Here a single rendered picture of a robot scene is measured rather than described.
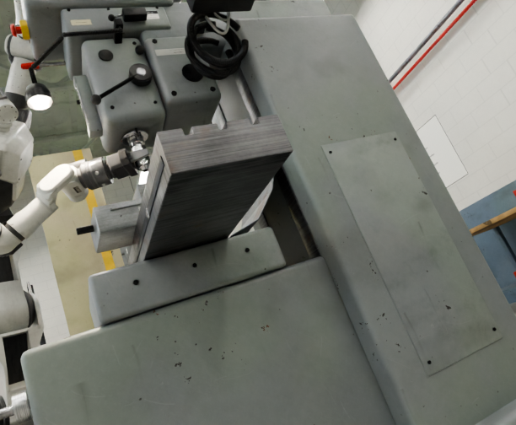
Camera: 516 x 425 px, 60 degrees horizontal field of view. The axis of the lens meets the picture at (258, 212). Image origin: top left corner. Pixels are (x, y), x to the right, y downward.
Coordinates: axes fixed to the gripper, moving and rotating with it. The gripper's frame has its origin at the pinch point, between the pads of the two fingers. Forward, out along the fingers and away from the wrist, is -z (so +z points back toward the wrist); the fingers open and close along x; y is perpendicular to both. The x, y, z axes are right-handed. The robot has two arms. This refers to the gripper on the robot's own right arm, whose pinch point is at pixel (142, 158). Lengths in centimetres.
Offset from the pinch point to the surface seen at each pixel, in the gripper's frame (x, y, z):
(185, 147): -61, 32, -15
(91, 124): -6.1, -13.1, 10.5
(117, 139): -2.0, -7.7, 5.0
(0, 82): 526, -493, 257
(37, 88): -14.7, -24.7, 20.5
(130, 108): -9.7, -11.8, -2.6
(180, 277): -17.6, 43.5, -2.4
